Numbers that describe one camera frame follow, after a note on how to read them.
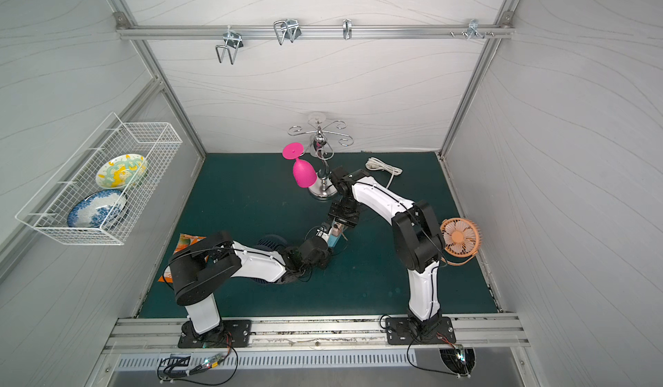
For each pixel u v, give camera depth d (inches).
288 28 29.9
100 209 24.6
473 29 30.1
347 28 29.5
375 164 45.0
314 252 27.4
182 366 27.7
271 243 32.0
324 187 42.9
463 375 26.7
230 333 28.7
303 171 35.7
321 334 29.5
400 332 28.9
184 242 35.6
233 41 30.9
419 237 20.1
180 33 31.0
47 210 21.8
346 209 30.3
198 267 19.3
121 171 27.6
